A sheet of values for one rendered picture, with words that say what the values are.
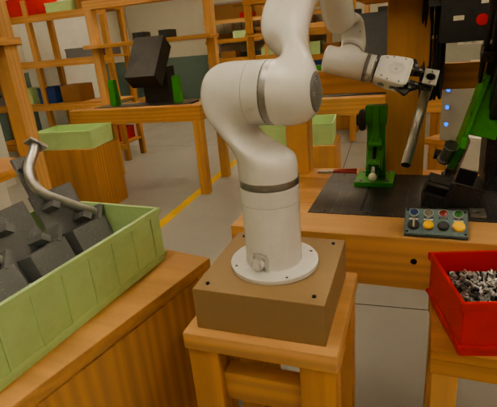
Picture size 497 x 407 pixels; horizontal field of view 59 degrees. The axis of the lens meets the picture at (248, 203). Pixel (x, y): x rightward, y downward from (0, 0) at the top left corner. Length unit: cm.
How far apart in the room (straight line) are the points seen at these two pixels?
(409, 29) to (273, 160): 98
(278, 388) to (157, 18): 1215
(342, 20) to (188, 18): 1114
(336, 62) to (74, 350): 107
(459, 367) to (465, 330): 9
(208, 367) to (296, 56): 64
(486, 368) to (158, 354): 79
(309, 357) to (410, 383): 126
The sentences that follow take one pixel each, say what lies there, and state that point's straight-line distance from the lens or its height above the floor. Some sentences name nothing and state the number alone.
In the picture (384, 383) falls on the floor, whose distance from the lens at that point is 209.
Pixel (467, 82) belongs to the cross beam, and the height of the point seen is 121.
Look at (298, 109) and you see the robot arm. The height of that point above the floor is 129.
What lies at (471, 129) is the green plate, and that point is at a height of 113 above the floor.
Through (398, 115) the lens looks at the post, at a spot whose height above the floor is 111.
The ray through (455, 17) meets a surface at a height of 142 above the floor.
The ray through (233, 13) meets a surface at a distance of 1193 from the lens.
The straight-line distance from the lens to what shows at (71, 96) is 681.
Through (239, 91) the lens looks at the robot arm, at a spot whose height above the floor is 132.
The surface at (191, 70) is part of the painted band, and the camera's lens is 1242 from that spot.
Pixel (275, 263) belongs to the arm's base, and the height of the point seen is 97.
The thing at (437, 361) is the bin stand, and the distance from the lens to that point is 100.
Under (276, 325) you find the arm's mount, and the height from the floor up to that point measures 88.
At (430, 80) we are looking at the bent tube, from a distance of 142.
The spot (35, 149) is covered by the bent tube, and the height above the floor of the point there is 116.
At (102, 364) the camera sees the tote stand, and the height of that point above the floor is 73.
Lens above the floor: 140
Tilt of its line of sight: 20 degrees down
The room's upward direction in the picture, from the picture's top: 5 degrees counter-clockwise
